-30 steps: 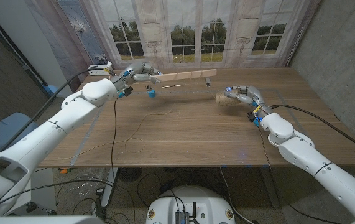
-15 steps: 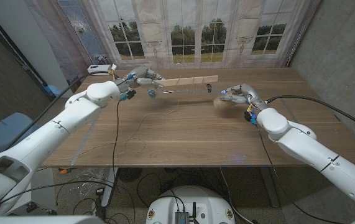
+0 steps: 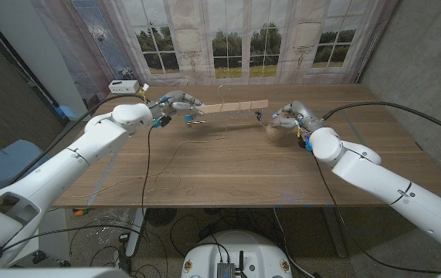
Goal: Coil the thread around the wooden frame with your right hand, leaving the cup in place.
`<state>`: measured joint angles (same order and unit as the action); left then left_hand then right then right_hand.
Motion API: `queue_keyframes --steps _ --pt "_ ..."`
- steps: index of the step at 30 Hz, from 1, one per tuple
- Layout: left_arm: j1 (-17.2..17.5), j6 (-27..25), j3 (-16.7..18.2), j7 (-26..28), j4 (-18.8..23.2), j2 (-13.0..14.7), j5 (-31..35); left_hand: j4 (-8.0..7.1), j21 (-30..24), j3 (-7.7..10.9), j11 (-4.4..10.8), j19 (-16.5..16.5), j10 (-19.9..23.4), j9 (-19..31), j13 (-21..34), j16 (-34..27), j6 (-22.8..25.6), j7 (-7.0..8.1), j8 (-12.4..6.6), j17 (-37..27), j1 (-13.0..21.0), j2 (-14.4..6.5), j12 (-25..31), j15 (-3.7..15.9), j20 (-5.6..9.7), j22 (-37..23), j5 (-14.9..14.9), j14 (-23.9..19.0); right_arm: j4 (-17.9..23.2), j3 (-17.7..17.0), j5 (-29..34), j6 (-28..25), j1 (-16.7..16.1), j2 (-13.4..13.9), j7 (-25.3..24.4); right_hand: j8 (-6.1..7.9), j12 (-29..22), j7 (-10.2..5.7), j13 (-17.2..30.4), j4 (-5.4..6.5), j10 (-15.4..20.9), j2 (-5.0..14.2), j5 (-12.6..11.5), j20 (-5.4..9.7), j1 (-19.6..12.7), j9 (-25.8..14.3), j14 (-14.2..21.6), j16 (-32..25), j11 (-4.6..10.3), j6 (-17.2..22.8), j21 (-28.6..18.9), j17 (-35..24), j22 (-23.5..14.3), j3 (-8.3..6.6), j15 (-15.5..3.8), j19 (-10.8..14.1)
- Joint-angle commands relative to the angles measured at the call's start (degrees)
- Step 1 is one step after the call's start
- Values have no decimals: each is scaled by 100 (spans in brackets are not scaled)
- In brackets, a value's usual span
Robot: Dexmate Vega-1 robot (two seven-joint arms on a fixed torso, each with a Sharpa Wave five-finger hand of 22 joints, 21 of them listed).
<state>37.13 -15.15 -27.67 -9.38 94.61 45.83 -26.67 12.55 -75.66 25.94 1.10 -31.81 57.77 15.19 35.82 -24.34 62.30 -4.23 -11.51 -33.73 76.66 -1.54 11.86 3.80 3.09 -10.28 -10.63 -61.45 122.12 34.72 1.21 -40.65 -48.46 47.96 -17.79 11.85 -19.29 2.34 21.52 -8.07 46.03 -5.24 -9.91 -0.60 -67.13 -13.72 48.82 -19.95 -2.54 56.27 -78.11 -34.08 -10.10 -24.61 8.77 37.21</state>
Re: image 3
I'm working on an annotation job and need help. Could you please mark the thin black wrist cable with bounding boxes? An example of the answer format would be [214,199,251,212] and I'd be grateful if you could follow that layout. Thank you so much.
[141,125,155,232]
[311,152,441,274]

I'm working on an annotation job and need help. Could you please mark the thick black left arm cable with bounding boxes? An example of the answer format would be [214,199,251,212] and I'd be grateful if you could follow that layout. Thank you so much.
[11,93,148,182]

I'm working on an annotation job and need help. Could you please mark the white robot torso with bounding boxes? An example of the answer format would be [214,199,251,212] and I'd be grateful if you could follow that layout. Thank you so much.
[181,229,293,278]

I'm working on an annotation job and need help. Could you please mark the black door frame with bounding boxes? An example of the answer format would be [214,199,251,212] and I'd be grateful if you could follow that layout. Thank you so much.
[0,7,70,127]

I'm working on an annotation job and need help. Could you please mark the jute twine spool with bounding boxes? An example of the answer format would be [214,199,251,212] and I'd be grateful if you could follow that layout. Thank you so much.
[265,111,300,142]

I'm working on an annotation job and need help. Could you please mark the thin black left wrist cable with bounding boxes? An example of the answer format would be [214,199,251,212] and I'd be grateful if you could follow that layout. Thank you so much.
[141,125,155,232]

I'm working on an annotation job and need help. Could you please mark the blue plastic bin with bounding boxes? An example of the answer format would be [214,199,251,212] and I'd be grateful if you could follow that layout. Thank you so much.
[0,139,49,198]

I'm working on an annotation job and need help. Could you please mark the white power strip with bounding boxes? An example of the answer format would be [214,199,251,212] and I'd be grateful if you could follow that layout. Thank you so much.
[107,80,141,95]

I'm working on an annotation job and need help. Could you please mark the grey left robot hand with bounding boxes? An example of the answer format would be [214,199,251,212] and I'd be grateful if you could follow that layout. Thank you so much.
[148,90,205,121]

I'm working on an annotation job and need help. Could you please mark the white table leg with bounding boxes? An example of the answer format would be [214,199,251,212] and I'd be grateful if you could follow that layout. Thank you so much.
[125,207,148,258]

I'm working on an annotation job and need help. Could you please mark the wooden frame with metal wire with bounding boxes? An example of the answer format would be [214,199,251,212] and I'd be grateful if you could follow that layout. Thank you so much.
[184,99,270,127]

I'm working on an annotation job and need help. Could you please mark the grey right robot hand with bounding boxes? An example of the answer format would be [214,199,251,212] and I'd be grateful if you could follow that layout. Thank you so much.
[269,100,325,134]

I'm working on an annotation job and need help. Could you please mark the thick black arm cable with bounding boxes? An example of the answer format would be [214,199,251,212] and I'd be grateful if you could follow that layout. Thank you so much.
[321,101,441,143]
[11,93,148,182]

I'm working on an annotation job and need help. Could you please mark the grey table leg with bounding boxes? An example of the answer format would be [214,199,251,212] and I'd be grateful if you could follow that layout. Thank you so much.
[322,207,348,259]

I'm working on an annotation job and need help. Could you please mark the printed window backdrop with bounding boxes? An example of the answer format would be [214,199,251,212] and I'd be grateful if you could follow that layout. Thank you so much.
[29,0,400,116]

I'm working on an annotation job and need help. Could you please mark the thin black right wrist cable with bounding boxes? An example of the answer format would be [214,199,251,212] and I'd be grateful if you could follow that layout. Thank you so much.
[311,152,441,274]

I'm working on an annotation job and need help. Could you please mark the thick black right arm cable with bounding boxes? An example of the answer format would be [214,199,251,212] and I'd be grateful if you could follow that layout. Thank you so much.
[321,101,441,143]

